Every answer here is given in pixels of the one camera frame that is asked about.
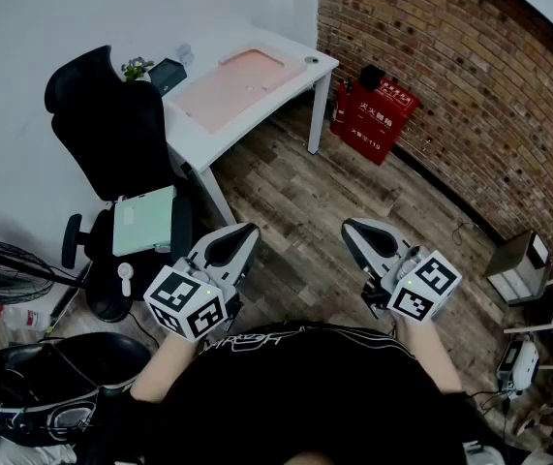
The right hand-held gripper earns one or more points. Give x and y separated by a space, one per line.
416 279

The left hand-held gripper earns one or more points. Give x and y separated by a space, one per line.
193 288

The person's right forearm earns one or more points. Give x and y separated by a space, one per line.
428 356

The person's left forearm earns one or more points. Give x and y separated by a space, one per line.
164 371

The open grey box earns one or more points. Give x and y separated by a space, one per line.
518 264

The white handheld mini fan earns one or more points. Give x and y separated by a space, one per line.
125 279

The pale green flat box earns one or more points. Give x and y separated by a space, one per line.
143 221

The white and grey device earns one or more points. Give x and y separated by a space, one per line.
518 366

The person's black shirt torso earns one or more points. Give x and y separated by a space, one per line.
305 395

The red fire equipment cabinet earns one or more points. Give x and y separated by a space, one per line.
377 124

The black bag with white trim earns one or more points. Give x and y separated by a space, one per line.
48 381

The clear plastic bottle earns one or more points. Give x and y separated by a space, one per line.
21 317

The black office chair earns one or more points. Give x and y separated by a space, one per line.
111 133

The white desk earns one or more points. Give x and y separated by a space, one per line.
256 114

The red fire extinguisher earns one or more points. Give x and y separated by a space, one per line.
340 109

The black standing fan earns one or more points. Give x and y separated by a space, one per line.
0 269

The pink desk mat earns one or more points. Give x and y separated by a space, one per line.
237 90

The black object on red cabinet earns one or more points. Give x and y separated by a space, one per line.
372 76

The small black box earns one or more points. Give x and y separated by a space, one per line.
167 76

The small purple flower plant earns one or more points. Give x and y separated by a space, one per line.
135 70

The clear glass cup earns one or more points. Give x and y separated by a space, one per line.
184 53

